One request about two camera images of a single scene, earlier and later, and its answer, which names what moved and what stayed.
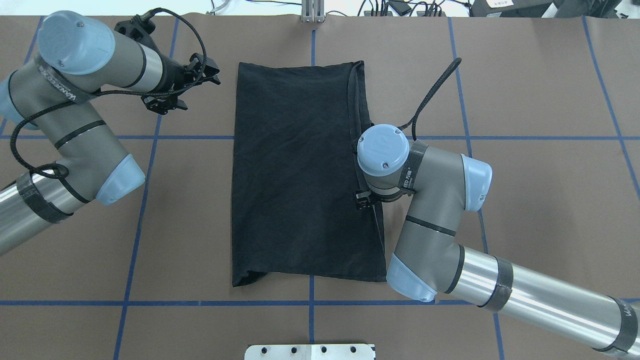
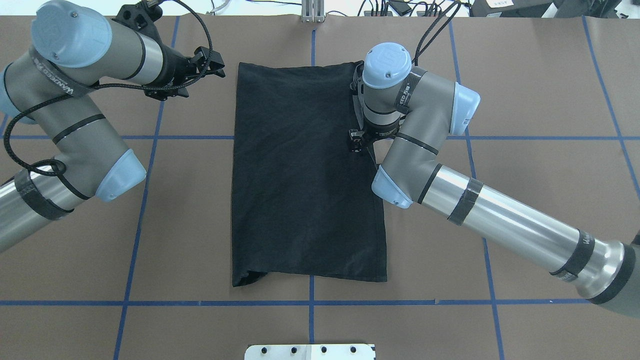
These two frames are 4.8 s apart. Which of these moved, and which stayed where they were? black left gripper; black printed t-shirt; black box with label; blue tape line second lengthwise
Moved: black left gripper
Stayed: blue tape line second lengthwise; black box with label; black printed t-shirt
